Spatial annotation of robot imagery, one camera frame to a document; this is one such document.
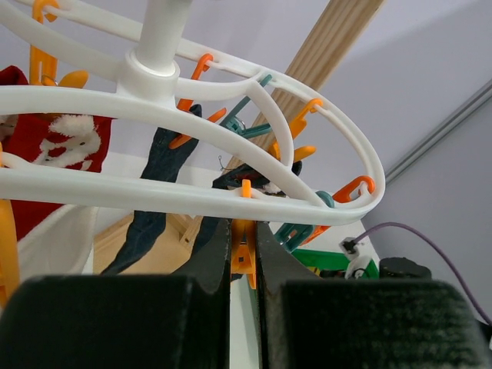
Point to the wooden drying rack stand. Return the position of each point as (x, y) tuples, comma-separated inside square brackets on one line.
[(338, 27)]

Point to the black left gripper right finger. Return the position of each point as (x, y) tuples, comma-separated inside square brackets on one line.
[(310, 322)]

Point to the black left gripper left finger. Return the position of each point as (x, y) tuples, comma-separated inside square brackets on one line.
[(177, 320)]

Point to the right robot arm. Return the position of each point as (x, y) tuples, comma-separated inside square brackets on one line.
[(398, 268)]

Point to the green plastic tray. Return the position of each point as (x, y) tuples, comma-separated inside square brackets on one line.
[(325, 264)]

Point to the white plastic clip hanger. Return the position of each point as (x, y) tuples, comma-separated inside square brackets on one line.
[(191, 67)]

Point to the red sock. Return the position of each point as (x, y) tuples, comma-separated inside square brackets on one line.
[(78, 142)]

